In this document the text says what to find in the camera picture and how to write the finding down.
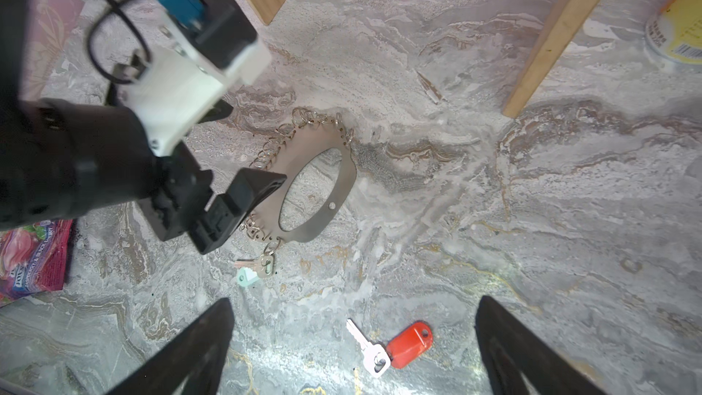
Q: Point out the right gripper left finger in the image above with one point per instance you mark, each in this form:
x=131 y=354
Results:
x=193 y=361

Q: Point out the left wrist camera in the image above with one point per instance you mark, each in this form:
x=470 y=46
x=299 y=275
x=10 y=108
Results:
x=215 y=48

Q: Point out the red capped key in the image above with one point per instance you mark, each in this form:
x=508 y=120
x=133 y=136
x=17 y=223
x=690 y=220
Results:
x=410 y=344

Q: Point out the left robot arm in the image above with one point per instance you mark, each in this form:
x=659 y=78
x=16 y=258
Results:
x=61 y=160

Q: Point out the pink snack packet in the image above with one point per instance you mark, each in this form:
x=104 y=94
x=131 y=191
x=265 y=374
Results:
x=34 y=259

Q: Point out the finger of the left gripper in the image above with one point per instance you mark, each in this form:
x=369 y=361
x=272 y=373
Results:
x=249 y=188

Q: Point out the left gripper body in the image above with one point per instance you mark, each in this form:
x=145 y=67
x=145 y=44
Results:
x=172 y=191

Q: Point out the metal key ring plate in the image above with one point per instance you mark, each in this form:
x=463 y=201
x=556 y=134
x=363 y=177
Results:
x=314 y=151

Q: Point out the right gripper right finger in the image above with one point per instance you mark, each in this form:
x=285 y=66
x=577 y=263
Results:
x=513 y=356

